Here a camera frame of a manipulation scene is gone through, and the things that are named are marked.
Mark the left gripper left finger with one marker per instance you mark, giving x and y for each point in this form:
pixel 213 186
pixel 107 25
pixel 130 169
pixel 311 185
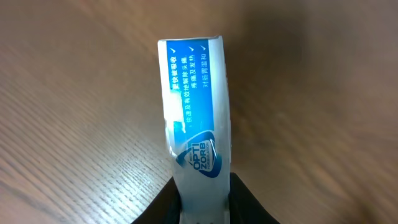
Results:
pixel 165 207

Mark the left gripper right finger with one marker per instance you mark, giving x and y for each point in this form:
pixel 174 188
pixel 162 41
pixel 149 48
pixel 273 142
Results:
pixel 244 208

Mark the white blue Panadol box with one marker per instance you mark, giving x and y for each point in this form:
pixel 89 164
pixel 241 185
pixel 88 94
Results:
pixel 197 125

